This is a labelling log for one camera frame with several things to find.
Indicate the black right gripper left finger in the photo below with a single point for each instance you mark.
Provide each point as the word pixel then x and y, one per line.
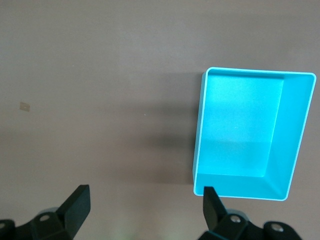
pixel 72 212

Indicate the teal plastic storage bin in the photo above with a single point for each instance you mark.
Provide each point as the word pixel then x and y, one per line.
pixel 237 120

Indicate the tan tape patch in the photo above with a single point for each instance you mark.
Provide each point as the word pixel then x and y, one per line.
pixel 25 106

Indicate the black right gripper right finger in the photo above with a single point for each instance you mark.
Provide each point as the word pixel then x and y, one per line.
pixel 215 215

